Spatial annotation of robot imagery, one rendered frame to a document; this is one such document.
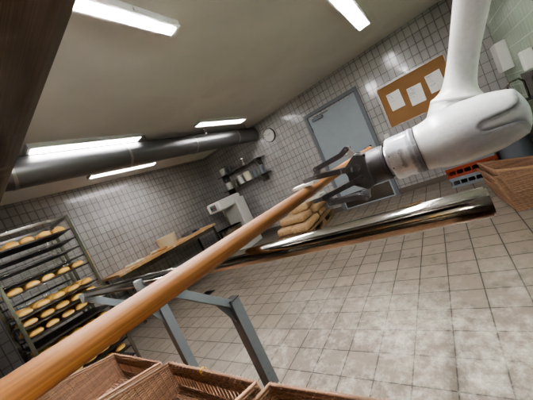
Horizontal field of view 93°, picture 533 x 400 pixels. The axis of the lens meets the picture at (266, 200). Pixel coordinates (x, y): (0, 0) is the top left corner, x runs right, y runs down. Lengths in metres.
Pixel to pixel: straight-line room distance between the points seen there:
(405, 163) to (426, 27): 4.77
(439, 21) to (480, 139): 4.77
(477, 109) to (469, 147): 0.06
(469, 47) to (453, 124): 0.20
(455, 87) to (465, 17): 0.12
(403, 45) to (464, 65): 4.56
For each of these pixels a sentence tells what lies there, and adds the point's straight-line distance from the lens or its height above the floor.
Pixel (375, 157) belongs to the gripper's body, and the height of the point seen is 1.22.
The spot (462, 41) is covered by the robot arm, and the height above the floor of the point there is 1.35.
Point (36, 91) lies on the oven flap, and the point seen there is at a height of 1.39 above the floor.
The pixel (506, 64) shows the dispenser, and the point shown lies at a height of 1.33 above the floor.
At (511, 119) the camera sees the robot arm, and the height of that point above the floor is 1.19.
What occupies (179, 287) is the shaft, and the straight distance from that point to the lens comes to 0.34.
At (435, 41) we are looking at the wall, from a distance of 5.22.
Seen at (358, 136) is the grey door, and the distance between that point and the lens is 5.26.
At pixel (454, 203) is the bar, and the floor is 1.17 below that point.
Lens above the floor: 1.26
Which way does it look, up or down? 4 degrees down
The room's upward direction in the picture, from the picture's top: 25 degrees counter-clockwise
